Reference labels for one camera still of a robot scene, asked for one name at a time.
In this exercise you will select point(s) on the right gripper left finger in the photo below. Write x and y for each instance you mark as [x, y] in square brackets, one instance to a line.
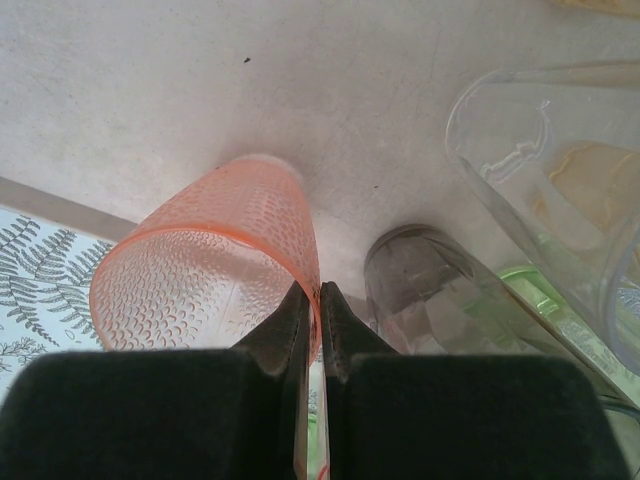
[150, 415]

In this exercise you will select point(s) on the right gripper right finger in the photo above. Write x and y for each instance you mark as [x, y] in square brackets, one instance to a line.
[475, 420]

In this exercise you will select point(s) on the tall green glass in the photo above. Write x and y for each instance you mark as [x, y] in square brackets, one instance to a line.
[530, 290]

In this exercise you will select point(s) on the tall grey glass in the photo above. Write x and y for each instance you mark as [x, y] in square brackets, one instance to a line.
[400, 270]

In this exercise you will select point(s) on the salmon dotted glass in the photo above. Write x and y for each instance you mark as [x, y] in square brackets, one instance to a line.
[225, 210]

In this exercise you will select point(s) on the clear faceted glass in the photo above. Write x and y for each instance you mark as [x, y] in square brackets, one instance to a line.
[500, 125]

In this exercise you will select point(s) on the floral patterned tablecloth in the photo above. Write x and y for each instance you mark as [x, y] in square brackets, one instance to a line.
[30, 280]

